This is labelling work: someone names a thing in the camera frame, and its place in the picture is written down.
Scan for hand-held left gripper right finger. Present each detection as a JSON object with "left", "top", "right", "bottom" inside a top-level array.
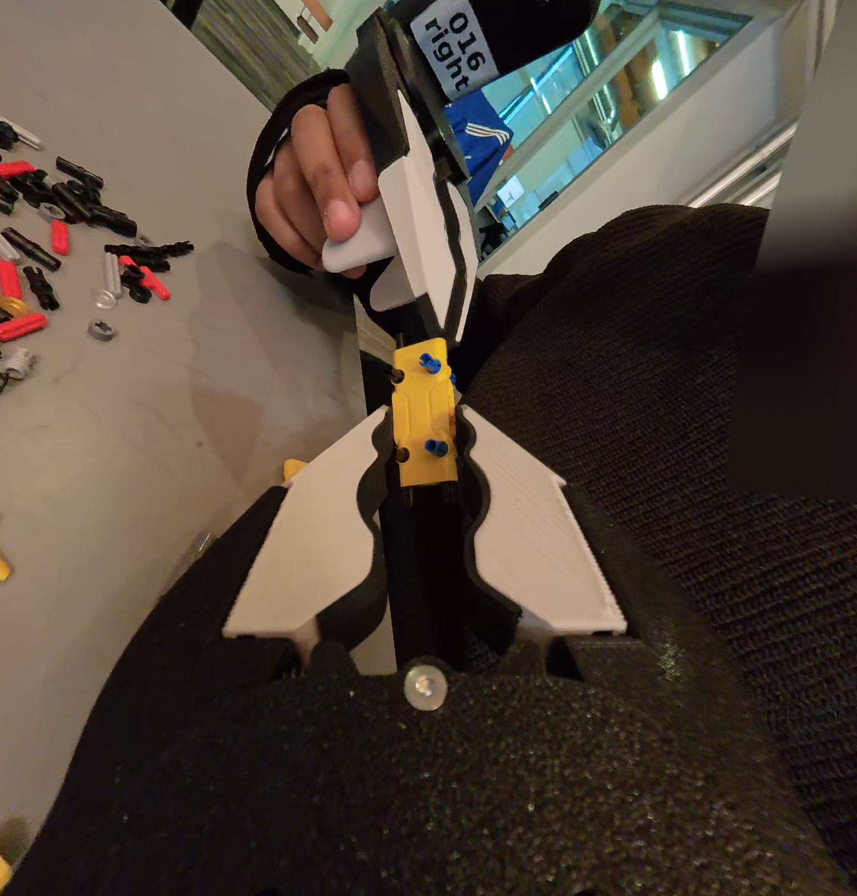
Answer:
[{"left": 457, "top": 405, "right": 627, "bottom": 657}]

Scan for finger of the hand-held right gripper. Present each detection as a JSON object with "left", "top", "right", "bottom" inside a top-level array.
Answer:
[
  {"left": 369, "top": 90, "right": 470, "bottom": 344},
  {"left": 446, "top": 183, "right": 480, "bottom": 344}
]

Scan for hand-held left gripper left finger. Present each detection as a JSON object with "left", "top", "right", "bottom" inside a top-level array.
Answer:
[{"left": 222, "top": 405, "right": 396, "bottom": 665}]

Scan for yellow brick assembly blue pins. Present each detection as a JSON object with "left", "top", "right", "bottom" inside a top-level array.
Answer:
[{"left": 390, "top": 338, "right": 461, "bottom": 489}]

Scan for person's right hand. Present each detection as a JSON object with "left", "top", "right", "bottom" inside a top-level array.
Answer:
[{"left": 255, "top": 87, "right": 380, "bottom": 270}]

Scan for blue jacket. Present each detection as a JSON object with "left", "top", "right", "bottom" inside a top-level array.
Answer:
[{"left": 446, "top": 98, "right": 515, "bottom": 210}]

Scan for person's black sweater torso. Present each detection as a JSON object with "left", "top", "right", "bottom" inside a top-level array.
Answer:
[{"left": 460, "top": 203, "right": 857, "bottom": 896}]

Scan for pile of black red pins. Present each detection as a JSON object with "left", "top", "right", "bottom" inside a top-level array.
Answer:
[{"left": 0, "top": 105, "right": 195, "bottom": 417}]

